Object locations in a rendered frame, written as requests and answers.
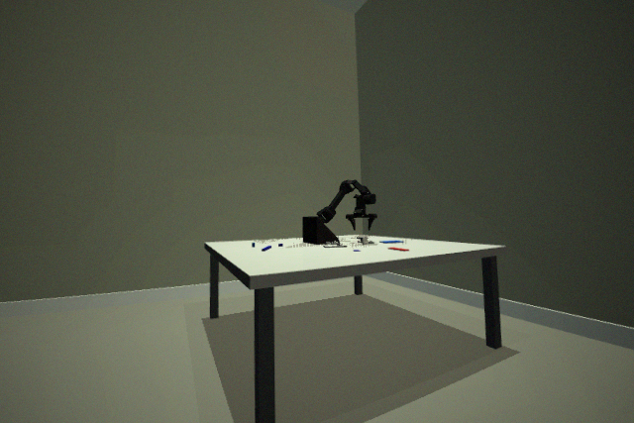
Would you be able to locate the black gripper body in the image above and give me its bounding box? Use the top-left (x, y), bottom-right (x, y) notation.
top-left (346, 205), bottom-right (377, 219)

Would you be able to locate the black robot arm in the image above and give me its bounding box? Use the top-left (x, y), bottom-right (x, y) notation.
top-left (317, 180), bottom-right (376, 224)

